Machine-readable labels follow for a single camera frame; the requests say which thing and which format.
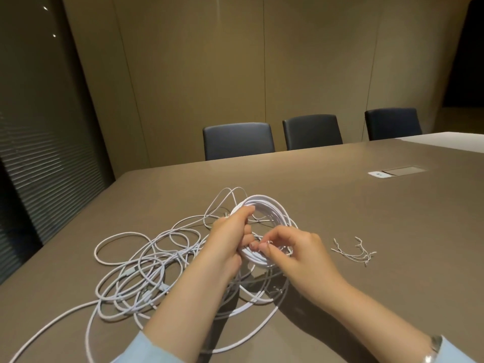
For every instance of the person's right hand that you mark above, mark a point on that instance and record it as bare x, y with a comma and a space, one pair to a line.
302, 260

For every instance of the single white twist tie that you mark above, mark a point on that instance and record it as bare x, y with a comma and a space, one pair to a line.
269, 243

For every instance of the person's right forearm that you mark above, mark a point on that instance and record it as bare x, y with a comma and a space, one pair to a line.
378, 321

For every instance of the bunch of white twist ties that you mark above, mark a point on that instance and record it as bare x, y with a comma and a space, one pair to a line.
355, 255

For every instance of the white table socket panel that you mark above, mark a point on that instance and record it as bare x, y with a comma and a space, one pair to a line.
378, 173

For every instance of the pale beige table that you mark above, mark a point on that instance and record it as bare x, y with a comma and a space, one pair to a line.
450, 141

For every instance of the dark meeting chair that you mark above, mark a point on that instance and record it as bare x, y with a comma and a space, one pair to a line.
312, 132
238, 141
393, 124

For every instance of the brown table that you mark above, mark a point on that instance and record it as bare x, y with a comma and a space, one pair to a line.
378, 207

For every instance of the glass partition with grey blinds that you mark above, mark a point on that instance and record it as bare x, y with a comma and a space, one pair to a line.
45, 166

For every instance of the person's left hand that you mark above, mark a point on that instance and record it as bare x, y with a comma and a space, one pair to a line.
223, 245

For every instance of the person's left forearm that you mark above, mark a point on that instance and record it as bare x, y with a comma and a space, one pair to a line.
181, 313

